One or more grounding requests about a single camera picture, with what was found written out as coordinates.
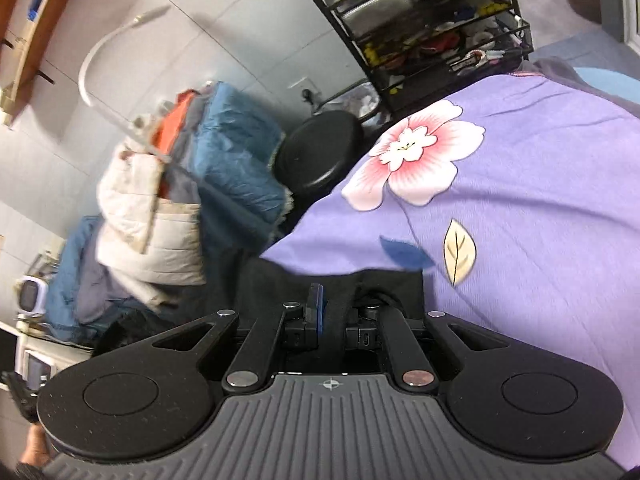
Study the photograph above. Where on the orange garment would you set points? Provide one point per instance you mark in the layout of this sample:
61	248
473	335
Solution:
172	120

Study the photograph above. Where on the person's left forearm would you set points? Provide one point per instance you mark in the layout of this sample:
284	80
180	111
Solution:
36	447

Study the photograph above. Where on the cream puffer jacket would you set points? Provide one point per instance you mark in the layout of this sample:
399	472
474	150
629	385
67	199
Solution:
155	230

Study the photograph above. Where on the white gooseneck lamp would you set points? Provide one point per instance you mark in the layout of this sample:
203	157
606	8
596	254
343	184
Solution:
100	50

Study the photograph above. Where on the black round stool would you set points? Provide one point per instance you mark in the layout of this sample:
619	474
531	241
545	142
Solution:
320	147

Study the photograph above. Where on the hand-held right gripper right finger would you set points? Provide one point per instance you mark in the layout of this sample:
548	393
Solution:
400	345

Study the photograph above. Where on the light blue mattress cover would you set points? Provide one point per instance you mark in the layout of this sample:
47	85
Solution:
607	85

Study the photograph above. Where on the black garment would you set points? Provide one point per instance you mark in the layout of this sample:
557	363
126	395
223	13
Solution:
295	280

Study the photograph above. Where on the purple floral bedsheet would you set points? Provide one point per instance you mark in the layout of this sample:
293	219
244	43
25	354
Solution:
530	190

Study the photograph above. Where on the wooden wall shelf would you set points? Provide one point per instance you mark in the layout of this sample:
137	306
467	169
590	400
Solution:
30	25

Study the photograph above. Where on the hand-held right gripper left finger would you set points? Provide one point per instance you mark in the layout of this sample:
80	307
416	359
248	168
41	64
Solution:
316	317

